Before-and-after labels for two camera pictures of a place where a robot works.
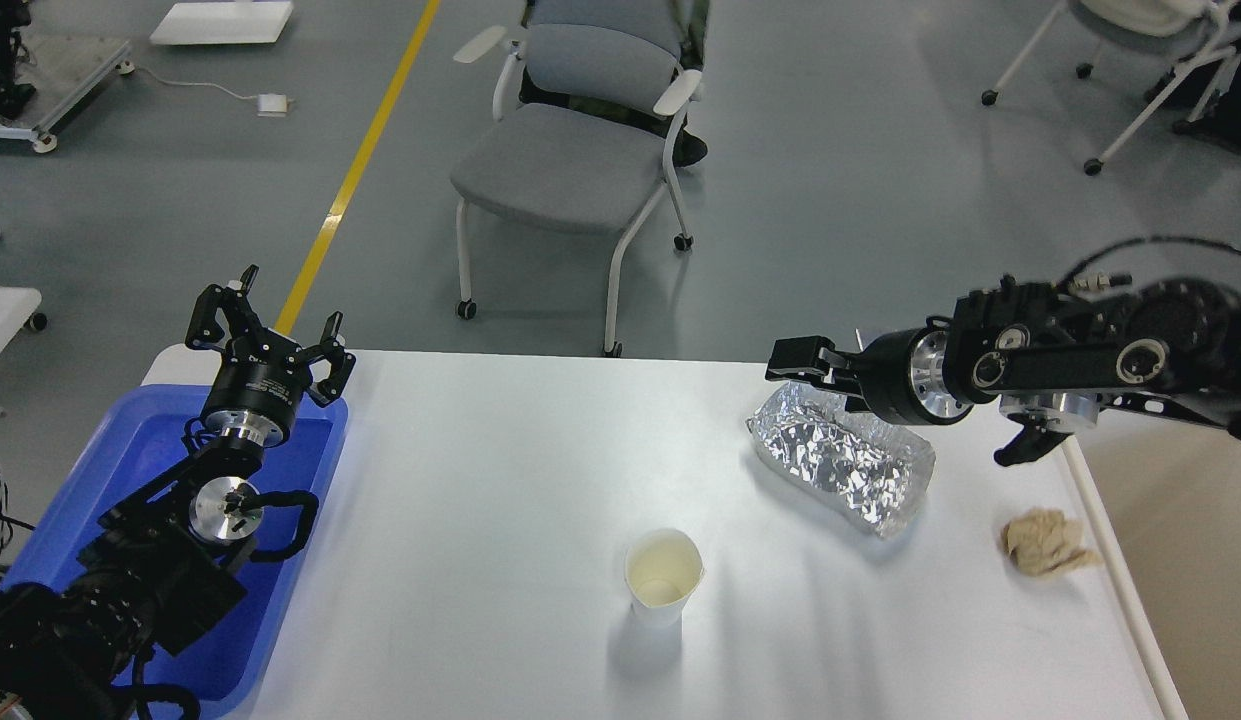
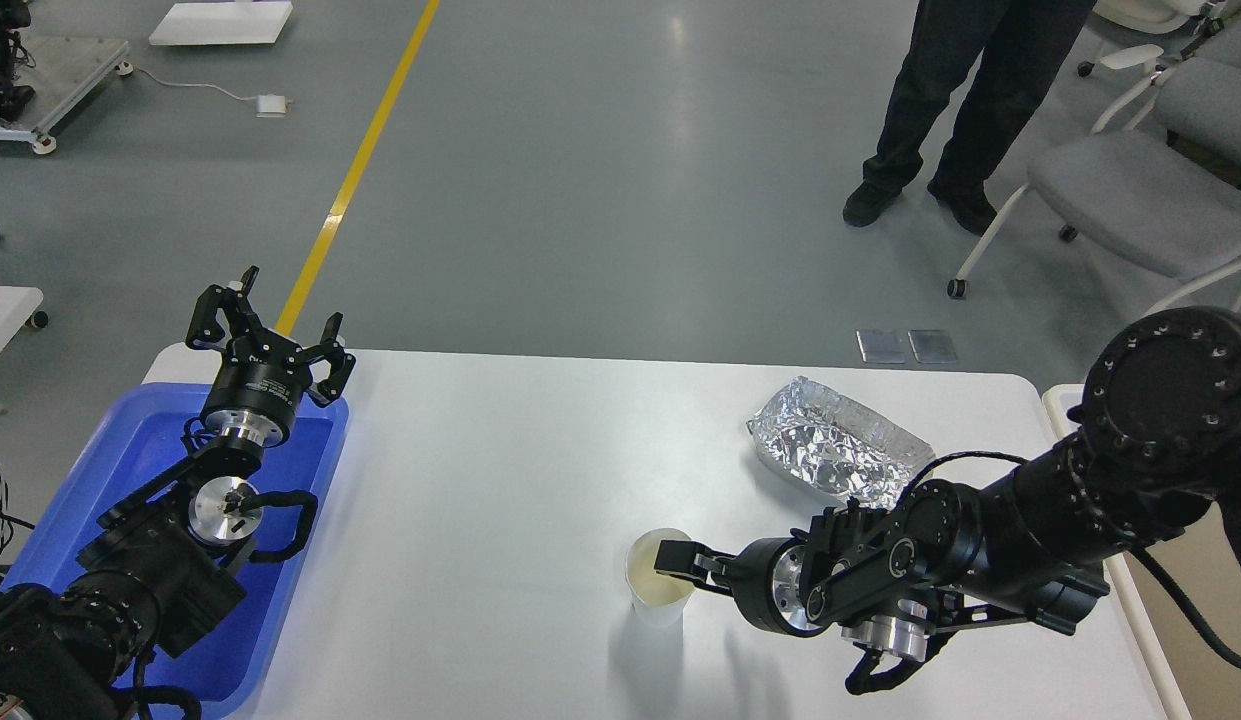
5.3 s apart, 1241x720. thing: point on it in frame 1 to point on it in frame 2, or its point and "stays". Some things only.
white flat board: (220, 23) stays
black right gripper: (899, 375) to (765, 579)
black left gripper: (264, 373) stays
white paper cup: (663, 567) stays
